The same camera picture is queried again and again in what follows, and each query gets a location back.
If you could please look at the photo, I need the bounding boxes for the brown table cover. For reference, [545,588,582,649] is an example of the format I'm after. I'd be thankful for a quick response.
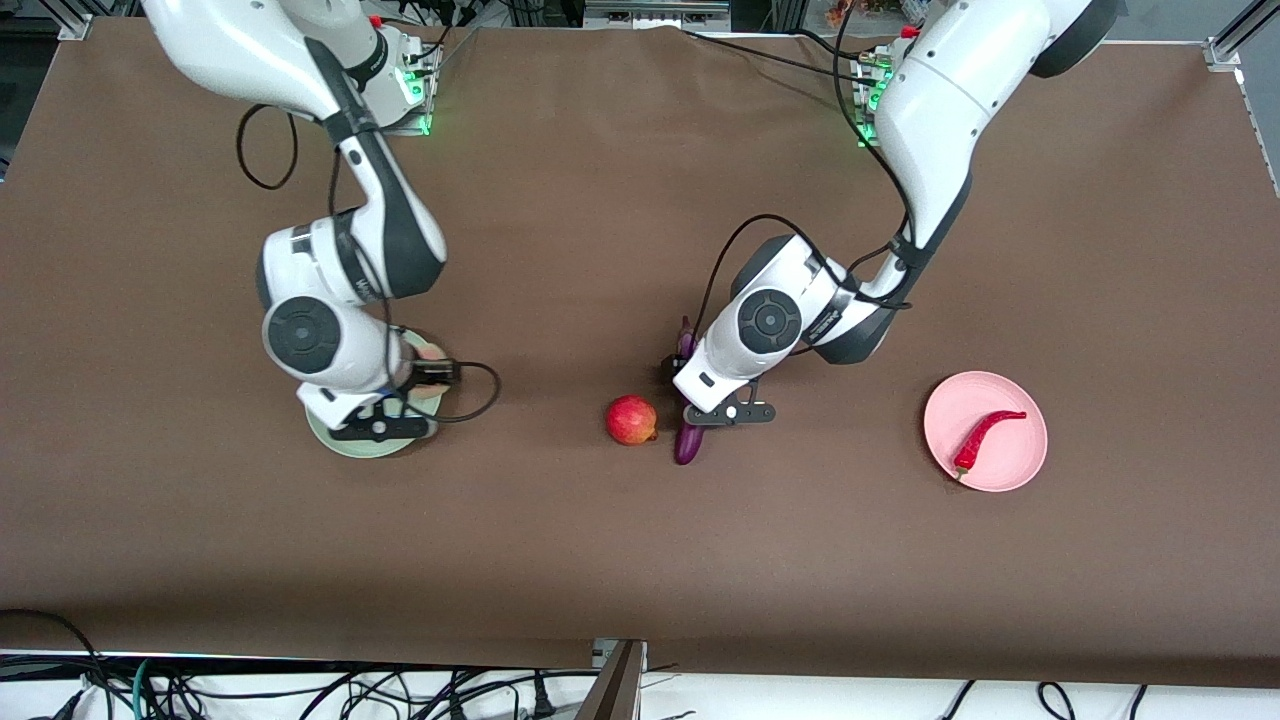
[0,15,1280,691]

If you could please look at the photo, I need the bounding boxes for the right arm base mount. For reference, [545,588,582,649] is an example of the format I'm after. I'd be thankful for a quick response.
[372,15,446,138]

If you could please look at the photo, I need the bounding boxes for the pink round plate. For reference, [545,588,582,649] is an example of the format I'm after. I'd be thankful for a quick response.
[922,371,1049,494]

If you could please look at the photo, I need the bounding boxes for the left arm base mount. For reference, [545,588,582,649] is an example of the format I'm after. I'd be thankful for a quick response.
[848,25,921,149]

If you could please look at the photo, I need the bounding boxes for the long purple eggplant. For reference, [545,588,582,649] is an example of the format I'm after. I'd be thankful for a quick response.
[674,316,707,467]

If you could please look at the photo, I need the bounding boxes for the thick black floor cable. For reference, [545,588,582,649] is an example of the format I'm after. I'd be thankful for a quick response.
[0,607,116,720]

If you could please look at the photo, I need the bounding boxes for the light green round plate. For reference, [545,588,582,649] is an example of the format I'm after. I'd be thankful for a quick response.
[304,327,443,460]

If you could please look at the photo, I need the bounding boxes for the red chili pepper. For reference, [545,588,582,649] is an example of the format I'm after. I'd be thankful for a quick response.
[952,409,1028,480]

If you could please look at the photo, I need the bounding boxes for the black left arm base cable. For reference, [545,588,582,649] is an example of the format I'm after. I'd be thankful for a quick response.
[680,0,913,246]

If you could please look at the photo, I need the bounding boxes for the grey equipment box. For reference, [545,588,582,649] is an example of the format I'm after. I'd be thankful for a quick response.
[584,0,732,30]

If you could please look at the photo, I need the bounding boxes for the red pomegranate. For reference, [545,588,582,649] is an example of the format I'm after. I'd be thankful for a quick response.
[604,394,661,447]

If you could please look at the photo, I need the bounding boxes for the black right arm cable loop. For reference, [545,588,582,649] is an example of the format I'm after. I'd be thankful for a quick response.
[236,103,300,192]

